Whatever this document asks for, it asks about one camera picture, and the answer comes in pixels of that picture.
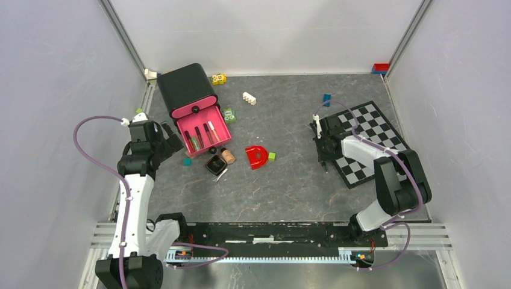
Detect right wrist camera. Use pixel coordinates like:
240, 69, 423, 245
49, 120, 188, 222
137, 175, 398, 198
313, 114, 322, 140

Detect black pink drawer organizer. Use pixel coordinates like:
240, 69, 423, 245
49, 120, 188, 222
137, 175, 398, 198
156, 63, 232, 157

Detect brown lip gloss tube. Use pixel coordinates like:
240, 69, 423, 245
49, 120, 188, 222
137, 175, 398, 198
203, 123, 215, 146

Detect small red lipstick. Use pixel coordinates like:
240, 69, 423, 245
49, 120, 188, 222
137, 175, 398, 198
195, 126, 205, 149

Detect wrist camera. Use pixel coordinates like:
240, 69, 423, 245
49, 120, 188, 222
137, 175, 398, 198
120, 112, 149, 127
313, 114, 322, 140

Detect foundation bottle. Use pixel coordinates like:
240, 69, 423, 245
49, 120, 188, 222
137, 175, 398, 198
220, 148, 236, 165

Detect wooden cube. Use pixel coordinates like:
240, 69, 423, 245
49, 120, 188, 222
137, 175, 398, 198
184, 150, 194, 159

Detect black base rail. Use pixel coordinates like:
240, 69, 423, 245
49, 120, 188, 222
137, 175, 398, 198
180, 222, 388, 260

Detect green number blocks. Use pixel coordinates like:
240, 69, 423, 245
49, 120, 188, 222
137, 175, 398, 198
223, 108, 237, 124

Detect white toy block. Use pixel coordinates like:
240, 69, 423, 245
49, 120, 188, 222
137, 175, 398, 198
143, 68, 158, 81

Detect red lipstick tube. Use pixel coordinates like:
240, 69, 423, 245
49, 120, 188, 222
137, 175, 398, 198
184, 131, 195, 154

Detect silver tweezers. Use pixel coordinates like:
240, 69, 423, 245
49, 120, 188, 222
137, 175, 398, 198
214, 168, 228, 183

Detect blue lego brick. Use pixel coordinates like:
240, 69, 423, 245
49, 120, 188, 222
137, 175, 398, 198
322, 94, 331, 107

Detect pink white lip gloss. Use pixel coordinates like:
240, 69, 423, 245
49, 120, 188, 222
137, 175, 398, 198
208, 121, 221, 142

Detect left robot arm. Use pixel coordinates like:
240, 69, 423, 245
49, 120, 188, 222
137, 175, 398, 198
95, 120, 189, 288

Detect black compact case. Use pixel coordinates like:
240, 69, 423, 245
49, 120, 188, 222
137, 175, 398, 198
205, 155, 228, 176

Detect white lego brick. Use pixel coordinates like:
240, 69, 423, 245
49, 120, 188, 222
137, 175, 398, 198
242, 92, 257, 105

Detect green lip balm tube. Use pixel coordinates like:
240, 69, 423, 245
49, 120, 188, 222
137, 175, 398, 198
191, 137, 201, 151

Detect black white chessboard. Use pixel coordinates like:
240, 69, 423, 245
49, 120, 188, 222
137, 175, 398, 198
326, 101, 409, 189

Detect red blue corner blocks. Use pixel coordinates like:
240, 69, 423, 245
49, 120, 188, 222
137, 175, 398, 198
371, 63, 390, 75

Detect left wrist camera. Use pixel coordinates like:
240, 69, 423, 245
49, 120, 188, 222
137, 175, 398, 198
120, 112, 149, 127

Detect yellow toy block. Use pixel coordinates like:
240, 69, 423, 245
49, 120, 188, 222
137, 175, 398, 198
211, 73, 227, 85

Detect red D-shaped toy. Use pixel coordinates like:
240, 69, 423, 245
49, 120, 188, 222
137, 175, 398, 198
245, 145, 269, 170

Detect dark eyeliner pencil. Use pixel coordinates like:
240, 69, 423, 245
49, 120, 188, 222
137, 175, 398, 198
321, 161, 328, 174

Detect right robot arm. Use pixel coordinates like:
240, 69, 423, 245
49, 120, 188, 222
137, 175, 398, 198
313, 114, 432, 246

